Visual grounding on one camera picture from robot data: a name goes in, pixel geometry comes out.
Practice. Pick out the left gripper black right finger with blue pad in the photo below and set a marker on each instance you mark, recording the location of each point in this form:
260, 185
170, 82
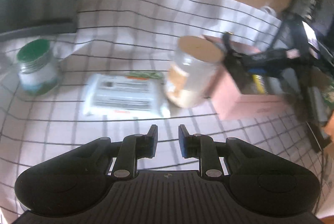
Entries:
203, 148

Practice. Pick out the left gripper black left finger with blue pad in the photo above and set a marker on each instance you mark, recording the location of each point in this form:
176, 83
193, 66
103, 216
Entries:
133, 148

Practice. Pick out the wet wipes pack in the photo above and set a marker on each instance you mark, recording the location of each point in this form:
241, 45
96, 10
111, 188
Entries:
125, 97

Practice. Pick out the pink storage box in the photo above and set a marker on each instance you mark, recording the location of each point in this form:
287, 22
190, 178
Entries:
234, 94

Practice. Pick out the clear jar tan lid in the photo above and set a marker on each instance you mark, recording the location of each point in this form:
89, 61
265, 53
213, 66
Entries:
193, 67

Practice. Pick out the white black grid tablecloth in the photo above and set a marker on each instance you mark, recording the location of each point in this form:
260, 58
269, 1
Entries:
120, 37

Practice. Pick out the green lid glass jar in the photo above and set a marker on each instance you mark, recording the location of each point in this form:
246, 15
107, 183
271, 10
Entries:
38, 70

